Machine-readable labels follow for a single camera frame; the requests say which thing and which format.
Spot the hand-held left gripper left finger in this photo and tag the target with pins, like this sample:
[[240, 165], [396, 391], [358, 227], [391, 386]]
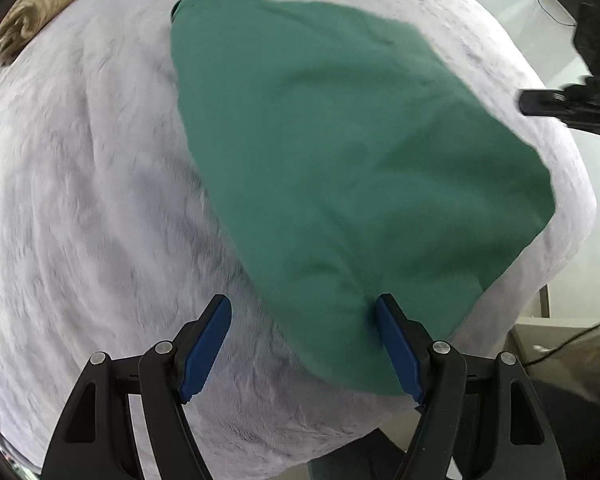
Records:
[[207, 347]]

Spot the green button shirt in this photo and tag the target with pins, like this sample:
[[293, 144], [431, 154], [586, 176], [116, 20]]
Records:
[[340, 170]]

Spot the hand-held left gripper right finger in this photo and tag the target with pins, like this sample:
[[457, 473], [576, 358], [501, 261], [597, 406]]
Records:
[[397, 350]]

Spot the lavender fleece blanket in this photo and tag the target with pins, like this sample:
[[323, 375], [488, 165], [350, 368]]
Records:
[[90, 200]]

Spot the tan striped cloth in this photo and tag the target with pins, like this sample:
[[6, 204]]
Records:
[[35, 5]]

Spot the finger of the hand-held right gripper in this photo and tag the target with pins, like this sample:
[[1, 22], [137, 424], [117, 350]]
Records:
[[545, 101]]

